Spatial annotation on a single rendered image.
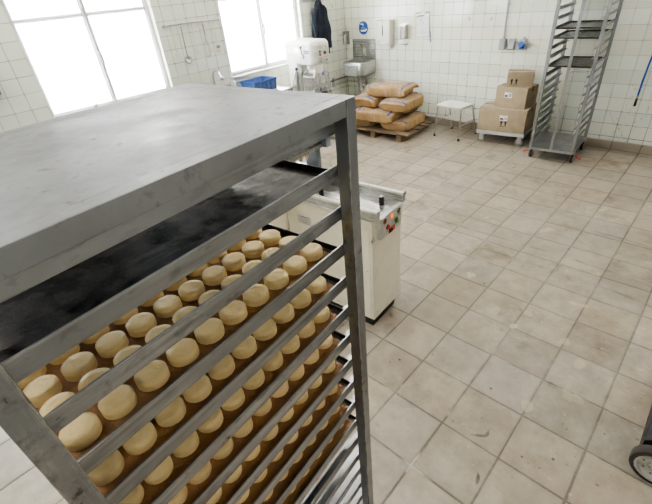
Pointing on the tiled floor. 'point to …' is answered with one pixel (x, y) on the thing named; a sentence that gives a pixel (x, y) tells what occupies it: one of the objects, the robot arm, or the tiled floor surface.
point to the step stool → (456, 114)
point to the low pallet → (394, 130)
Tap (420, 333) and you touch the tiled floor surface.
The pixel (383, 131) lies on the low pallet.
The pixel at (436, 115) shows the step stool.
